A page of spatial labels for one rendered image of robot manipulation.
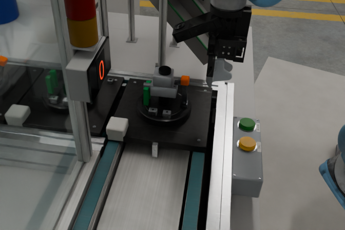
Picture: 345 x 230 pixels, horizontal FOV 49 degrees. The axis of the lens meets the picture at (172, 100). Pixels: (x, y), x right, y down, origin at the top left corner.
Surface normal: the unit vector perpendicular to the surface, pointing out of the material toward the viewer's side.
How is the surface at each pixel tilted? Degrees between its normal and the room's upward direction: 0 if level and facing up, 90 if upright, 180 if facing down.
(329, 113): 0
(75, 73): 90
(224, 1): 91
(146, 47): 0
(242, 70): 0
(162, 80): 90
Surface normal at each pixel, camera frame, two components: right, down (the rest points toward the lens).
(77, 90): -0.15, 0.61
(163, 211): 0.04, -0.79
